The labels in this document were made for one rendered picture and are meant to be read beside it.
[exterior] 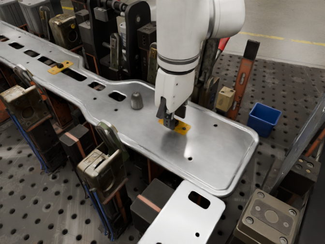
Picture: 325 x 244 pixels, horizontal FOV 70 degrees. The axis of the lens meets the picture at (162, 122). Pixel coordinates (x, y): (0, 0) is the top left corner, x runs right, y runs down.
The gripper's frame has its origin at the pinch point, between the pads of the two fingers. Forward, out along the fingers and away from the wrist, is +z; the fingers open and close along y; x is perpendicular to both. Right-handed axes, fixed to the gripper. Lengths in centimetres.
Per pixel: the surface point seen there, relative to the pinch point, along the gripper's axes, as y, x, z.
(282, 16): -372, -40, 103
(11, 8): -16, -103, 0
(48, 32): -12, -69, 1
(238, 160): 0.9, 18.1, 2.9
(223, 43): -23.1, 0.6, -10.2
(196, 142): 1.9, 7.6, 3.0
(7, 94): 20.4, -40.6, -1.5
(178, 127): 0.6, 1.6, 2.7
